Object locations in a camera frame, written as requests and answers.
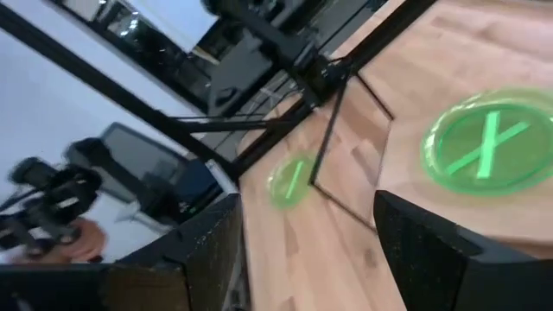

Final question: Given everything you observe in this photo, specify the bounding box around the black desk monitor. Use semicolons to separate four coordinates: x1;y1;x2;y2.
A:
64;122;221;225

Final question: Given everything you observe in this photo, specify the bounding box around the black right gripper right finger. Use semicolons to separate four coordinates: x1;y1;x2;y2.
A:
373;189;553;311

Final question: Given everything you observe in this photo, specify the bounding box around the green translucent plastic plate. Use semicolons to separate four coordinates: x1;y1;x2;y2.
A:
266;154;317;212
420;87;553;198
421;88;553;198

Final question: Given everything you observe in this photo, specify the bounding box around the wooden shelf with black frame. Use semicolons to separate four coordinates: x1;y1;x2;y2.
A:
309;71;553;260

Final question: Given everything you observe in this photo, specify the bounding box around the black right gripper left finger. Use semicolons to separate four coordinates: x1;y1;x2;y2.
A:
123;193;244;311

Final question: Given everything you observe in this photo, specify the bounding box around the orange translucent plastic plate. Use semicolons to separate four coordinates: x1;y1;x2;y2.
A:
8;217;108;265

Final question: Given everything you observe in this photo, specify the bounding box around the black aluminium table frame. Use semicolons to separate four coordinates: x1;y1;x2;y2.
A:
0;0;437;181

